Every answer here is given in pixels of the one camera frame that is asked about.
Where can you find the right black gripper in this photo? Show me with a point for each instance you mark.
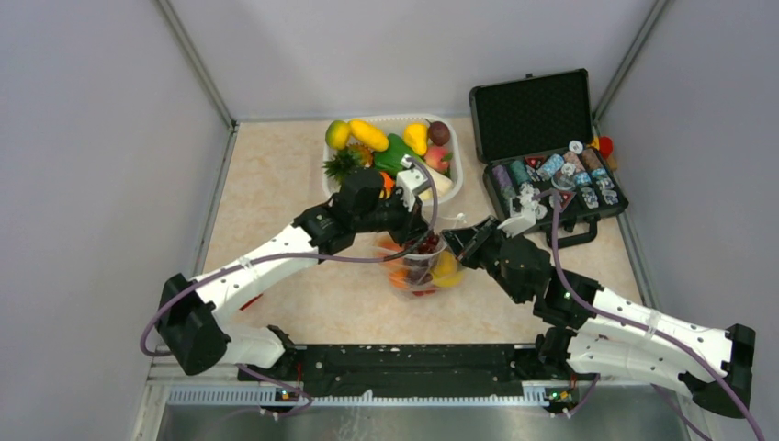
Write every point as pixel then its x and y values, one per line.
pixel 467 243

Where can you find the pineapple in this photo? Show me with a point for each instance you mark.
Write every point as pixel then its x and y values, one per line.
pixel 362 153

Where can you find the dark purple passion fruit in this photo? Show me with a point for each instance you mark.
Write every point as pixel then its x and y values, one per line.
pixel 438 133

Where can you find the peach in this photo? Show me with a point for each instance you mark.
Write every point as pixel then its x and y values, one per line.
pixel 385 246

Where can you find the black poker chip case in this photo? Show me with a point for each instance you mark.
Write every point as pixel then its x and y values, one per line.
pixel 534 134

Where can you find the clear zip top bag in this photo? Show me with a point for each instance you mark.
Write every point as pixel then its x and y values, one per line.
pixel 457 221

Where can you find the green yellow mango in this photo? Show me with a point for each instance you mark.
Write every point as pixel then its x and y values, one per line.
pixel 337 135

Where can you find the yellow wrinkled fruit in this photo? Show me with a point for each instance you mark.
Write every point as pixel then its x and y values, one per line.
pixel 446 272

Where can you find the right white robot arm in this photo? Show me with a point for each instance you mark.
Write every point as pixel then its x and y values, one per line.
pixel 593 330

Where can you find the white plastic fruit basket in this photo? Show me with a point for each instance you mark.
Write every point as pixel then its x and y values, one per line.
pixel 395 124

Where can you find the red blue block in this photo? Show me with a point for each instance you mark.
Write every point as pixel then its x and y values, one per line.
pixel 250 302

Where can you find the white bok choy stalk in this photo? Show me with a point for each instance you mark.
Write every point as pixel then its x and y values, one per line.
pixel 443 186

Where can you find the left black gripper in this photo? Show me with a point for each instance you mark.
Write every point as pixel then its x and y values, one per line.
pixel 413 224

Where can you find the purple grape bunch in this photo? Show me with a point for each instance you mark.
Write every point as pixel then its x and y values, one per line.
pixel 421 261

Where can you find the small orange tangerine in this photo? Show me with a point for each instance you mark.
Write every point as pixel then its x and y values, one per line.
pixel 387 185

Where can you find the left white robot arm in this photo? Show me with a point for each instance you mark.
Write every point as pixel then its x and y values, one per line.
pixel 194 314

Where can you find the green pineapple crown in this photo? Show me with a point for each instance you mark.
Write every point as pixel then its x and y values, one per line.
pixel 341 165

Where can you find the green leafy vegetable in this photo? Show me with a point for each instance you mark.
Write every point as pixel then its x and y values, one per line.
pixel 389 159

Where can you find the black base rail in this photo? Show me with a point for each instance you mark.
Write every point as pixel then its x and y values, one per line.
pixel 412 371

